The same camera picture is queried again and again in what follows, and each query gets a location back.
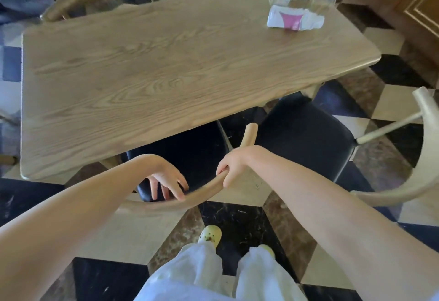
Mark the person's right yellow shoe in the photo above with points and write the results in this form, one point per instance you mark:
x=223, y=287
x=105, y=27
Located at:
x=267, y=251

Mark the person's left yellow shoe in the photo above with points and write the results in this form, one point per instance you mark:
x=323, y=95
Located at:
x=210, y=237

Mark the person's right forearm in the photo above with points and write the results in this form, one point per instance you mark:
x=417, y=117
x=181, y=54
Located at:
x=343, y=235

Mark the person's white trousers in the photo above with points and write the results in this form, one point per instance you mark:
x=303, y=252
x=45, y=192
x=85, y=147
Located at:
x=192, y=276

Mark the person's left hand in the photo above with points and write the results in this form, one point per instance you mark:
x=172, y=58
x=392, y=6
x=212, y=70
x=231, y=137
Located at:
x=163, y=173

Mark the wooden table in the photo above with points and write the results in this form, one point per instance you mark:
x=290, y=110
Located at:
x=154, y=70

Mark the white plastic bottle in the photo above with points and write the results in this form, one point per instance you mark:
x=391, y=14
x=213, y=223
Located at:
x=295, y=19

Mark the person's left forearm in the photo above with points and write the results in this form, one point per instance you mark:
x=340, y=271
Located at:
x=68, y=228

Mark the person's right hand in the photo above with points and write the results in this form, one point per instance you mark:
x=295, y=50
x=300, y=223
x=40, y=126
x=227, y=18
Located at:
x=236, y=161

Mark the person's yellow shoe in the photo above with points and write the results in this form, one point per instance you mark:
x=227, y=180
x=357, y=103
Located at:
x=210, y=237
x=267, y=251

